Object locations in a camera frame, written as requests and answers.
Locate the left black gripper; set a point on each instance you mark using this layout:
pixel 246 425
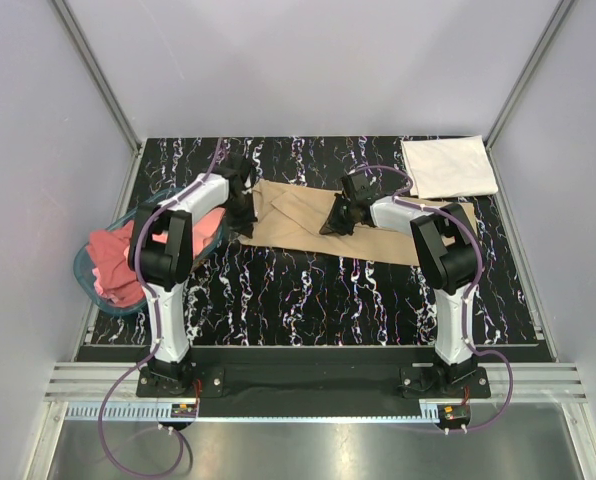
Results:
pixel 243 225

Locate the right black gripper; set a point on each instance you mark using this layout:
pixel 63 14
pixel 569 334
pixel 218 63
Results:
pixel 332 225

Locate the tan t shirt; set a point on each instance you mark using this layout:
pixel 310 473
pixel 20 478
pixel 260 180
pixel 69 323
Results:
pixel 291 217

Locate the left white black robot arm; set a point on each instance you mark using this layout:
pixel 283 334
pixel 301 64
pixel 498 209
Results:
pixel 161 255

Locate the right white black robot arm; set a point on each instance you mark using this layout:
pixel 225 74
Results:
pixel 450 260

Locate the light pink shirt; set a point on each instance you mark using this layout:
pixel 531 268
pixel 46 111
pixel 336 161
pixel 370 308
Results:
pixel 178 234

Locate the folded white t shirt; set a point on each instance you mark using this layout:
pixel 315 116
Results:
pixel 449 168

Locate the dark pink shirt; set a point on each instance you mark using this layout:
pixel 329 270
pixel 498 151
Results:
pixel 114 281

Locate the teal plastic laundry basket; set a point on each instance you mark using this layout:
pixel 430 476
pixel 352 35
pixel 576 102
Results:
pixel 83 265

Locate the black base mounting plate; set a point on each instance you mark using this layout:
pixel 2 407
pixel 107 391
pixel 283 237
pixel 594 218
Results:
pixel 341 399

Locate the left aluminium frame post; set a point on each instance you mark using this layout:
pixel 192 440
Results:
pixel 78 39

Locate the aluminium frame post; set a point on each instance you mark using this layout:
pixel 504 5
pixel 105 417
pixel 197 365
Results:
pixel 78 39
pixel 554 25

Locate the slotted cable duct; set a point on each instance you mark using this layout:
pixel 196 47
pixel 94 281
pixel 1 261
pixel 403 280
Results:
pixel 167 412

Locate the right aluminium frame post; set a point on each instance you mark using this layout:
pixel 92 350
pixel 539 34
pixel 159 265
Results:
pixel 554 25

